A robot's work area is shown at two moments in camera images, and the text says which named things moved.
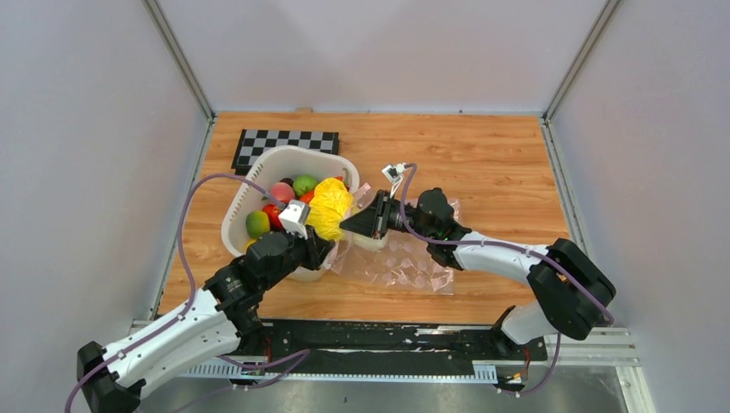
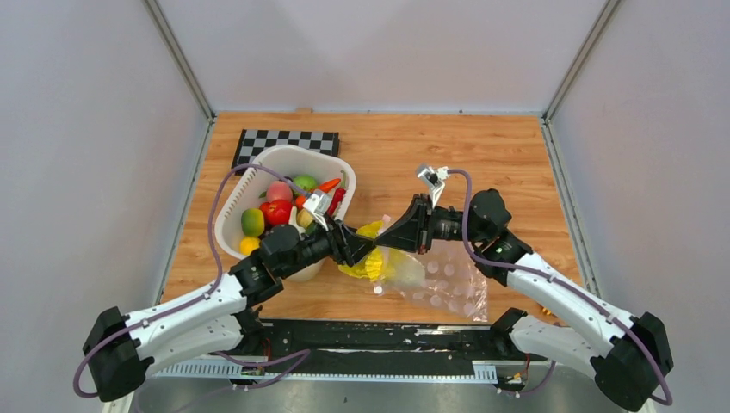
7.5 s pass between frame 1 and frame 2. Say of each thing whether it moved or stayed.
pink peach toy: stayed
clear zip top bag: moved
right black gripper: moved
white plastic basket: stayed
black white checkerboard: stayed
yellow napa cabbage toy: moved
